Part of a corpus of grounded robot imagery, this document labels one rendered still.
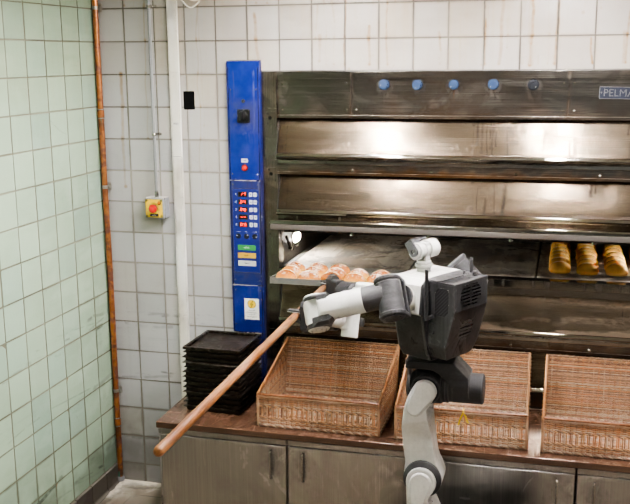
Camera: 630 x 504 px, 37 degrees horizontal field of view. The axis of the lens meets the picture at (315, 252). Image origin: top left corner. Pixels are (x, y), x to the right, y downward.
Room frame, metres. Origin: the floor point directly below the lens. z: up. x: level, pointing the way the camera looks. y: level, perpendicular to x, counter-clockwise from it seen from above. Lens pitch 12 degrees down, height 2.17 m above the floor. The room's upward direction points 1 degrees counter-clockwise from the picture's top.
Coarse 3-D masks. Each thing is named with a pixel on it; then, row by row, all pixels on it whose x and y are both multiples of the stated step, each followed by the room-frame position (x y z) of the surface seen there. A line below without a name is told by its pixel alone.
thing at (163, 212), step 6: (150, 198) 4.50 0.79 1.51; (156, 198) 4.49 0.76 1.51; (162, 198) 4.48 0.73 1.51; (168, 198) 4.54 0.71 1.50; (150, 204) 4.49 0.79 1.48; (156, 204) 4.49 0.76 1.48; (162, 204) 4.48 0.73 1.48; (168, 204) 4.53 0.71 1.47; (162, 210) 4.48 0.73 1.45; (168, 210) 4.53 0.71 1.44; (150, 216) 4.49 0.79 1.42; (156, 216) 4.49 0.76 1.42; (162, 216) 4.48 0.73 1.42; (168, 216) 4.53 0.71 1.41
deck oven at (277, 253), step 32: (288, 160) 4.39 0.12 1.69; (320, 160) 4.35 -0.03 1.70; (352, 160) 4.31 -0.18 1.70; (416, 224) 4.33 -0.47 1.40; (448, 224) 4.29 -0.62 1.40; (480, 224) 4.16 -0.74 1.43; (512, 224) 4.13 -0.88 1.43; (544, 224) 4.09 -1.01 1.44; (576, 224) 4.06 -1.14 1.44; (288, 256) 4.56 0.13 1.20; (512, 288) 4.12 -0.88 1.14; (576, 352) 4.05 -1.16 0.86; (608, 352) 4.02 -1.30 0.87; (288, 384) 4.40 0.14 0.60
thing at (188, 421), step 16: (320, 288) 3.89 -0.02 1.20; (288, 320) 3.44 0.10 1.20; (272, 336) 3.24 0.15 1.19; (256, 352) 3.07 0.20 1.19; (240, 368) 2.91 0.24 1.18; (224, 384) 2.77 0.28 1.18; (208, 400) 2.64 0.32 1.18; (192, 416) 2.52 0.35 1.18; (176, 432) 2.41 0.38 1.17; (160, 448) 2.31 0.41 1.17
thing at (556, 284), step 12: (492, 276) 4.19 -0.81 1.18; (504, 276) 4.19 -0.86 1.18; (528, 288) 4.11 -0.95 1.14; (540, 288) 4.09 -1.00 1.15; (552, 288) 4.08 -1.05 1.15; (564, 288) 4.07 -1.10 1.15; (576, 288) 4.05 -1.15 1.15; (588, 288) 4.04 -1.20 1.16; (600, 288) 4.03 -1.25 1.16; (612, 288) 4.01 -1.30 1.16; (624, 288) 4.00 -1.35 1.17
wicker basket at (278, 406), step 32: (288, 352) 4.34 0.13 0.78; (352, 352) 4.26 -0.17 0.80; (384, 352) 4.23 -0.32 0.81; (320, 384) 4.27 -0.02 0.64; (352, 384) 4.23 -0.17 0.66; (384, 384) 3.91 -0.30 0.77; (288, 416) 3.88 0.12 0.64; (320, 416) 4.00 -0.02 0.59; (352, 416) 3.81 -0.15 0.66; (384, 416) 3.88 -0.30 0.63
